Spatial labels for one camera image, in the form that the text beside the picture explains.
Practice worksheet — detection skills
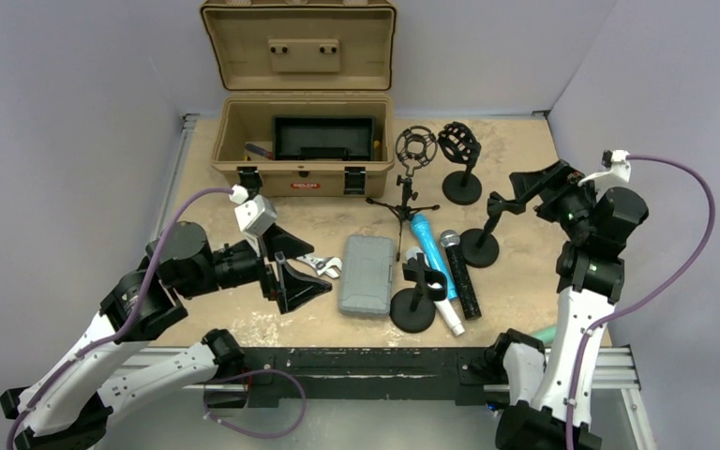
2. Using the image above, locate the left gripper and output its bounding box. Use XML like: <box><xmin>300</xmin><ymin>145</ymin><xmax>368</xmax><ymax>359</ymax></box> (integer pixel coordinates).
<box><xmin>179</xmin><ymin>220</ymin><xmax>332</xmax><ymax>310</ymax></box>

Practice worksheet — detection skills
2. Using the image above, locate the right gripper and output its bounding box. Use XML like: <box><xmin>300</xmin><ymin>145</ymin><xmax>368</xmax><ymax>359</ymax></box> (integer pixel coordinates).
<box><xmin>512</xmin><ymin>160</ymin><xmax>606</xmax><ymax>242</ymax></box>

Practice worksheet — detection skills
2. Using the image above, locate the black stand holding green microphone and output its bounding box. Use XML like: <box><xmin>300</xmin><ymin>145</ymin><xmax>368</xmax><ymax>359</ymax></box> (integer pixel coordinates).
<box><xmin>460</xmin><ymin>191</ymin><xmax>526</xmax><ymax>268</ymax></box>

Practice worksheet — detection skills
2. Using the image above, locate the black stand holding blue microphone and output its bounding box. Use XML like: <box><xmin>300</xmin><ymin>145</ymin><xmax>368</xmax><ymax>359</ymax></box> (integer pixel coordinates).
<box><xmin>437</xmin><ymin>121</ymin><xmax>482</xmax><ymax>205</ymax></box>

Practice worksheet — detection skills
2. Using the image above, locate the black microphone silver grille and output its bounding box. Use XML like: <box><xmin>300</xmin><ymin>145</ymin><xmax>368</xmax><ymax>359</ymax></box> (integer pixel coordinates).
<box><xmin>440</xmin><ymin>230</ymin><xmax>482</xmax><ymax>321</ymax></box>

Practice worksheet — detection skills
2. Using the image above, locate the blue microphone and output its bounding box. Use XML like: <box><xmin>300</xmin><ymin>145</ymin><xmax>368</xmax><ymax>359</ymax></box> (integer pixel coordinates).
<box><xmin>411</xmin><ymin>213</ymin><xmax>458</xmax><ymax>301</ymax></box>

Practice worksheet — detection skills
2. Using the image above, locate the black tripod shock-mount stand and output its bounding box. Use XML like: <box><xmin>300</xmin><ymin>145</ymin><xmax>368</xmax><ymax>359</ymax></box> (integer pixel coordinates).
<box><xmin>365</xmin><ymin>125</ymin><xmax>440</xmax><ymax>262</ymax></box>

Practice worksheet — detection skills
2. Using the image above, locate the black round-base clip stand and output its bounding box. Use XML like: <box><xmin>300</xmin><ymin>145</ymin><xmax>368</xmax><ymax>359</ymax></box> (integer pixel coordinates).
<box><xmin>389</xmin><ymin>253</ymin><xmax>447</xmax><ymax>334</ymax></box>

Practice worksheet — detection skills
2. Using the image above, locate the white microphone grey grille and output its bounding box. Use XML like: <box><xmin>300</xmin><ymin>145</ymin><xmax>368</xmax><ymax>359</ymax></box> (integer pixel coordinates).
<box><xmin>405</xmin><ymin>247</ymin><xmax>465</xmax><ymax>337</ymax></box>

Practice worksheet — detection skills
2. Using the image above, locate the mint green microphone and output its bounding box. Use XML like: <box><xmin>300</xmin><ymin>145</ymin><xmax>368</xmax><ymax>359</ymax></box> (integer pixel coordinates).
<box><xmin>531</xmin><ymin>325</ymin><xmax>557</xmax><ymax>347</ymax></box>

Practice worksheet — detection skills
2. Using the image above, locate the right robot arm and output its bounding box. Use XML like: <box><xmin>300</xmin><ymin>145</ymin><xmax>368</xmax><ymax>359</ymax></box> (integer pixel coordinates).
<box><xmin>487</xmin><ymin>156</ymin><xmax>649</xmax><ymax>449</ymax></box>

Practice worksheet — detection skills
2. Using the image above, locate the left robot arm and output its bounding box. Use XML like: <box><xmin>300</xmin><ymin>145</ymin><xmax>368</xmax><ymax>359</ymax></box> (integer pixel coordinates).
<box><xmin>0</xmin><ymin>221</ymin><xmax>332</xmax><ymax>449</ymax></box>

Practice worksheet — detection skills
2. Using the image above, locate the grey plastic case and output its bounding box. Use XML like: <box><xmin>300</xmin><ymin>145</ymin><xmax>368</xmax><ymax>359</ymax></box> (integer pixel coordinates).
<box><xmin>337</xmin><ymin>234</ymin><xmax>395</xmax><ymax>318</ymax></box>

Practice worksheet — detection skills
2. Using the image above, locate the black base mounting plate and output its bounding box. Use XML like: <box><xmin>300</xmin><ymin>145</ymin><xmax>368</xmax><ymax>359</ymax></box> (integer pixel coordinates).
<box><xmin>204</xmin><ymin>347</ymin><xmax>510</xmax><ymax>409</ymax></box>

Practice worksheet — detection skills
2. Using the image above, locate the screwdriver in toolbox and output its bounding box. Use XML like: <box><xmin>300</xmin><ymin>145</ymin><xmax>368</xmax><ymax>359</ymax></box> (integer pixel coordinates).
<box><xmin>245</xmin><ymin>142</ymin><xmax>274</xmax><ymax>160</ymax></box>

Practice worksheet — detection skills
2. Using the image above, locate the black tray in toolbox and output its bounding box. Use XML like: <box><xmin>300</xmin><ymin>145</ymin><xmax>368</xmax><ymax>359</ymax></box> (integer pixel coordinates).
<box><xmin>272</xmin><ymin>115</ymin><xmax>376</xmax><ymax>161</ymax></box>

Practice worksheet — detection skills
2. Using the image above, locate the tan open toolbox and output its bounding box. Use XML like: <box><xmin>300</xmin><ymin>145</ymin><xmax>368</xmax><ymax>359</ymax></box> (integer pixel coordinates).
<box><xmin>200</xmin><ymin>1</ymin><xmax>398</xmax><ymax>198</ymax></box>

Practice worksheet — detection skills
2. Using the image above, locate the red handled adjustable wrench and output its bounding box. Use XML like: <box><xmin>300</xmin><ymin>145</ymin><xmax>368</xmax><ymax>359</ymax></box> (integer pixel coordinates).
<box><xmin>296</xmin><ymin>253</ymin><xmax>342</xmax><ymax>279</ymax></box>

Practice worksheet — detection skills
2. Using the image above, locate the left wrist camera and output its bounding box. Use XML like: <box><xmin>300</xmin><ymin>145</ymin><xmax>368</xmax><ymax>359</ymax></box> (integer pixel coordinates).
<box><xmin>229</xmin><ymin>185</ymin><xmax>278</xmax><ymax>237</ymax></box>

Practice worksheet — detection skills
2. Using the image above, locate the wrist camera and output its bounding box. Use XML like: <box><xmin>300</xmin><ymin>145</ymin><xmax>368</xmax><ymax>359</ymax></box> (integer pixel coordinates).
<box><xmin>229</xmin><ymin>185</ymin><xmax>278</xmax><ymax>237</ymax></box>
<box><xmin>577</xmin><ymin>149</ymin><xmax>632</xmax><ymax>190</ymax></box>

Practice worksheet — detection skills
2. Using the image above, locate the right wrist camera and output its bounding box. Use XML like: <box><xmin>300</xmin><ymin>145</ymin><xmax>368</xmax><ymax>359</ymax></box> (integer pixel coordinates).
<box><xmin>577</xmin><ymin>149</ymin><xmax>632</xmax><ymax>190</ymax></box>

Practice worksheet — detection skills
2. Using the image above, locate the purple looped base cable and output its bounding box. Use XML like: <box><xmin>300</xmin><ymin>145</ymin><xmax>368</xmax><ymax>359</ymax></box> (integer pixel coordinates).
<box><xmin>202</xmin><ymin>369</ymin><xmax>309</xmax><ymax>441</ymax></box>

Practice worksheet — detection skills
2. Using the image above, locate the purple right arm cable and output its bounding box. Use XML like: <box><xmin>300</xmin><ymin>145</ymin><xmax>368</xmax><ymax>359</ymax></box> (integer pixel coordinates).
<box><xmin>564</xmin><ymin>154</ymin><xmax>716</xmax><ymax>450</ymax></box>

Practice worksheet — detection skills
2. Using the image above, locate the aluminium table frame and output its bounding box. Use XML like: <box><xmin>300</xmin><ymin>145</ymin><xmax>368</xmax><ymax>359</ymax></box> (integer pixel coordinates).
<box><xmin>86</xmin><ymin>112</ymin><xmax>656</xmax><ymax>450</ymax></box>

